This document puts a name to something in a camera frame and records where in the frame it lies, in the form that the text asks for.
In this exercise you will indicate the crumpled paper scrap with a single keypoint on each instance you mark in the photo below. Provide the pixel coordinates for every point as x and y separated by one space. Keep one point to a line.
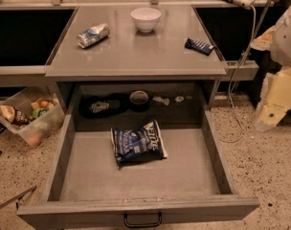
161 100

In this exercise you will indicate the white bowl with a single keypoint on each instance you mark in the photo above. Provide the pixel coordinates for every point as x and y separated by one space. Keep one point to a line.
145 19

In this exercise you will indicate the black drawer handle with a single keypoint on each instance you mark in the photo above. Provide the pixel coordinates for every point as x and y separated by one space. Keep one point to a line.
136 221

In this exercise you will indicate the grey counter cabinet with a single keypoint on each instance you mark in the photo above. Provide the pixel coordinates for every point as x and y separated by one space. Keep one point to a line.
129 55

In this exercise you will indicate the brown snack bag in bin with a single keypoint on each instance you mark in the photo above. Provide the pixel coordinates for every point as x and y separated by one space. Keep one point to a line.
14 115

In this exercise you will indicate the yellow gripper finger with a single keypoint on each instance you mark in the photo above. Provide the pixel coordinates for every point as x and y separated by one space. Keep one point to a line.
275 99

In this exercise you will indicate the open grey drawer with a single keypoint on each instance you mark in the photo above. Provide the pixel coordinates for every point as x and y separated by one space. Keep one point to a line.
86 187

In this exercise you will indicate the crushed silver soda can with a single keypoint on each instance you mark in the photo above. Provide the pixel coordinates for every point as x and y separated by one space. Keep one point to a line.
93 35

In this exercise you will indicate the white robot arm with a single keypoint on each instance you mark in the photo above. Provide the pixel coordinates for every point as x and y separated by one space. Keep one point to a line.
278 40

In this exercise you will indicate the black tape roll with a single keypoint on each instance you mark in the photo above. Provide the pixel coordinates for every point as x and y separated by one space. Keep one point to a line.
139 101

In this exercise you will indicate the dark blue snack bar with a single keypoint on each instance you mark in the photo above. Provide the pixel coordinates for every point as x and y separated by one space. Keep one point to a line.
199 46

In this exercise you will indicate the blue chip bag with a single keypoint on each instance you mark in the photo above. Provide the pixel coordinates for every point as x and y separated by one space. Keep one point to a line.
131 144

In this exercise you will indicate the clear plastic bin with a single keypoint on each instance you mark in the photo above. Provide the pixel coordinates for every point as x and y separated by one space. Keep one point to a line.
42 106

